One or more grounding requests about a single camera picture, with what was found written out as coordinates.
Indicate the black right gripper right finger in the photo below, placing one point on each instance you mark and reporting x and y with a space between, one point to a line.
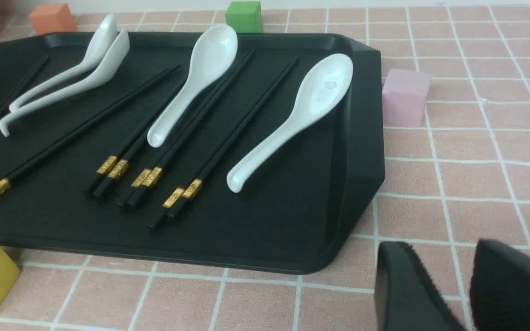
500 287

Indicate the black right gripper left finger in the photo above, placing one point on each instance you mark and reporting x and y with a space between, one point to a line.
405 296

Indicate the pink cube block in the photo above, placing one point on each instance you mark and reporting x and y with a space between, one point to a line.
404 97

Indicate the black plastic tray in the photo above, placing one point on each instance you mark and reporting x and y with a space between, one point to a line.
292 215

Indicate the white ceramic spoon right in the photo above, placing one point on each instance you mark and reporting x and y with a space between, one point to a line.
322 88

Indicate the white ceramic spoon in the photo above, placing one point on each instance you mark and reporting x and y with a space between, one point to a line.
322 88
104 72
96 50
213 54

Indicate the white ceramic spoon middle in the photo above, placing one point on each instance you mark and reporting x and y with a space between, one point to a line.
213 54

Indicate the green cube block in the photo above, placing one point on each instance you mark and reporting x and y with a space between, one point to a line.
245 17

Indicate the white ceramic spoon far left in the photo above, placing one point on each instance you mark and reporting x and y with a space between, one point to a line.
96 50

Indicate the orange cube block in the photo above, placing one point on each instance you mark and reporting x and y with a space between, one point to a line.
49 18

